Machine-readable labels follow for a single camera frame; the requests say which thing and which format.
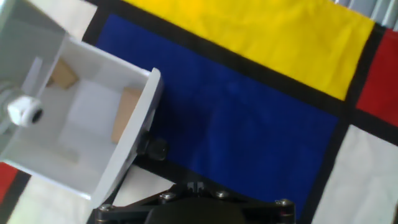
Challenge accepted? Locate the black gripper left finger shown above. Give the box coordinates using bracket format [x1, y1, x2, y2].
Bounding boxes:
[93, 182, 197, 224]

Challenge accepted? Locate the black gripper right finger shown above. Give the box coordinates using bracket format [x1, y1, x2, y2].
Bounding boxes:
[195, 182, 296, 224]

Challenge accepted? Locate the colour block tablecloth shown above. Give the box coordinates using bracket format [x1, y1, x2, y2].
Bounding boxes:
[0, 0, 398, 224]

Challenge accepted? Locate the small wooden block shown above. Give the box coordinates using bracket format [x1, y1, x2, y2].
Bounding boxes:
[46, 58, 78, 90]

